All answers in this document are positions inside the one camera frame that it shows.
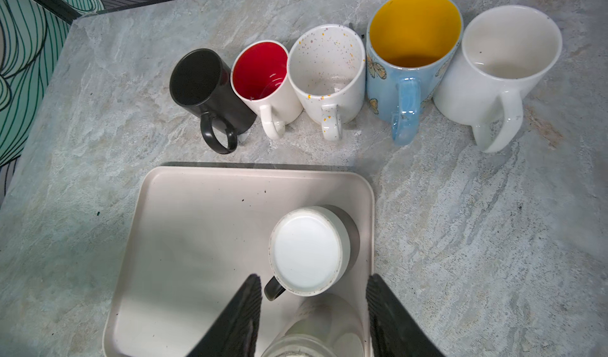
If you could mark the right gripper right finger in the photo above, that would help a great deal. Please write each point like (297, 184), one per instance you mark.
(393, 331)

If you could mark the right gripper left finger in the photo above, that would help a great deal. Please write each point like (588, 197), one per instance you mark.
(235, 331)

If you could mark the blue butterfly mug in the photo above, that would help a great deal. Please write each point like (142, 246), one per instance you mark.
(410, 45)

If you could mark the cream white mug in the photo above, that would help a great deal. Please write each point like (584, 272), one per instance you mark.
(260, 78)

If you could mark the black mug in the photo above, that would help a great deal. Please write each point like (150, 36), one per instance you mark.
(201, 84)

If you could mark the small white black-handled mug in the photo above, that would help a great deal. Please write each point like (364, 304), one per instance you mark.
(310, 250)

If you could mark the cream speckled mug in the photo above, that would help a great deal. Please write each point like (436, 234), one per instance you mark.
(326, 69)

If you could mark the pink iridescent mug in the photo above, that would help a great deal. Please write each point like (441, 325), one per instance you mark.
(325, 325)

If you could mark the pink rectangular tray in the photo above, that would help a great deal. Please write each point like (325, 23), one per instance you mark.
(199, 231)

